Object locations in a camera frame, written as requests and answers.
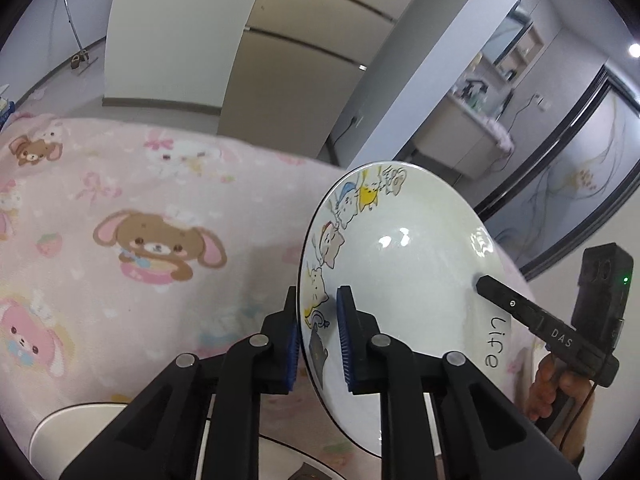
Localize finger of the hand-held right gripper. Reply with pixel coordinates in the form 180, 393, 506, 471
475, 275, 582, 357

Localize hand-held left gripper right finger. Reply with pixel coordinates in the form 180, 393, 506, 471
336, 285, 583, 480

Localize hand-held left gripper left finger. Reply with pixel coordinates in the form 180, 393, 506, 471
59, 285, 303, 480

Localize white cartoon print plate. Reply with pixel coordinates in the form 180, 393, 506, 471
298, 161, 503, 461
29, 400, 383, 480

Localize person's right hand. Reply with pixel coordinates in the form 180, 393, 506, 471
525, 352, 596, 423

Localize painted glass sliding door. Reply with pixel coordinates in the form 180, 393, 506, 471
475, 67, 640, 281

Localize white towel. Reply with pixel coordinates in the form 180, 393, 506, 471
480, 115, 515, 153

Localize bathroom vanity cabinet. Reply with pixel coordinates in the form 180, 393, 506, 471
415, 92, 506, 178

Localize black faucet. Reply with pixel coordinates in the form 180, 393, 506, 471
465, 79, 489, 107

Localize pink printed tablecloth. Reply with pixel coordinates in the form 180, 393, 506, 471
0, 112, 546, 480

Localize gold refrigerator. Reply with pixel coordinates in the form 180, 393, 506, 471
216, 0, 441, 167

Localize bathroom mirror cabinet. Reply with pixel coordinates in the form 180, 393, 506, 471
492, 7, 545, 81

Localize mop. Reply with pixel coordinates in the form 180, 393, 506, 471
60, 0, 99, 74

